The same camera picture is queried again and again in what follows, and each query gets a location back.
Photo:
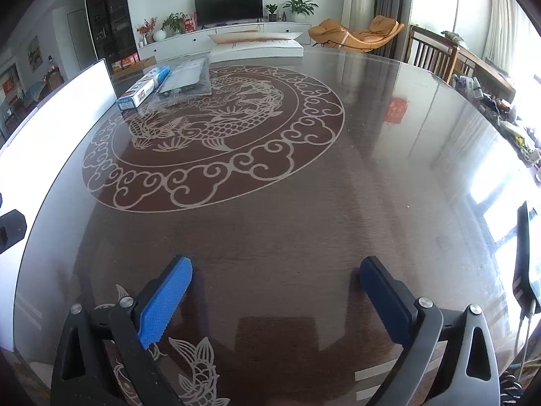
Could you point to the white orange flat box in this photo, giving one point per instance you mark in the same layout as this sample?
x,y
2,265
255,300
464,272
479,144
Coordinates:
x,y
248,45

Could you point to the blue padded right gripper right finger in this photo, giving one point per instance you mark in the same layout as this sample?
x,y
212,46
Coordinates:
x,y
467,373

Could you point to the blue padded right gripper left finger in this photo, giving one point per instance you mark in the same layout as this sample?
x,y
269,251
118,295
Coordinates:
x,y
82,373

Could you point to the large white cardboard box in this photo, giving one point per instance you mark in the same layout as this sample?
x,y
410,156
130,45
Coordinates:
x,y
41,178

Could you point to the blue white carton box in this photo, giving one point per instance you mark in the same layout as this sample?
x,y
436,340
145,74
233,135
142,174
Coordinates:
x,y
137,93

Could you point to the black display cabinet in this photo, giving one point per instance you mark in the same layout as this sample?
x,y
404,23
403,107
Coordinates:
x,y
111,30

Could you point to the small dark potted plant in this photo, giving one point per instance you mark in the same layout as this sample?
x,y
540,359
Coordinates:
x,y
272,11

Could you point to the black flat screen television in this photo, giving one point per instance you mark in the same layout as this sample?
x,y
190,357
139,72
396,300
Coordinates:
x,y
209,12

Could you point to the red flower vase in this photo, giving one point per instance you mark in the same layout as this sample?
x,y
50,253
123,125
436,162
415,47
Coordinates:
x,y
146,30

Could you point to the dark wooden chair right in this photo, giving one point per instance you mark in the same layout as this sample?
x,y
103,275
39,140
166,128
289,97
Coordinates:
x,y
431,52

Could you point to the cluttered wooden side table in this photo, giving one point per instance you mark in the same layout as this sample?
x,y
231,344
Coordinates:
x,y
487,88

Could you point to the green potted plant right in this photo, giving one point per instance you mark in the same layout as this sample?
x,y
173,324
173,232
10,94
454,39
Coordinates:
x,y
300,10

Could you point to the green potted plant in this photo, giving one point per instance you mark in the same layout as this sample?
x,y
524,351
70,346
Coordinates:
x,y
300,10
174,23

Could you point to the clear plastic packaged item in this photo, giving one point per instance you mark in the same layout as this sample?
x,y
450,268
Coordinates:
x,y
191,77

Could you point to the orange lounge chair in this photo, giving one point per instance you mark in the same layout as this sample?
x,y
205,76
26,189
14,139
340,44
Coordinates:
x,y
331,34

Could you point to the brown cardboard box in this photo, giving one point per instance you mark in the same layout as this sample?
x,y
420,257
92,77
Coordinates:
x,y
139,66

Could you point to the green potted plant left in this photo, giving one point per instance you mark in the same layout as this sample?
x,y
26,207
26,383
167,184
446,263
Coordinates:
x,y
174,23

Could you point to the white long tv cabinet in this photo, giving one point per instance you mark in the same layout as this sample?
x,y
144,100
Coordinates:
x,y
207,38

